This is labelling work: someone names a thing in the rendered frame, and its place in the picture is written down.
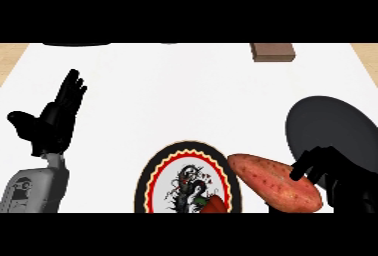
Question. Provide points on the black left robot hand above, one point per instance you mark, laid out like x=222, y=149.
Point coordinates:
x=55, y=123

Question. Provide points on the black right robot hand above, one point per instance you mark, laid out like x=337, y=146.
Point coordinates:
x=344, y=186

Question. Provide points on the reddish brown sweet potato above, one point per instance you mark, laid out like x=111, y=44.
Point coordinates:
x=275, y=183

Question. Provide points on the black rimmed patterned plate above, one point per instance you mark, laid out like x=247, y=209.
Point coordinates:
x=167, y=186

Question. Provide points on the brown wooden block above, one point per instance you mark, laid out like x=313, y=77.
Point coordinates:
x=273, y=52

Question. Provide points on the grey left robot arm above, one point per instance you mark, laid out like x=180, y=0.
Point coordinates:
x=34, y=190

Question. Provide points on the dark grey pan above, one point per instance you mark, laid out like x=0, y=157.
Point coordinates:
x=329, y=126

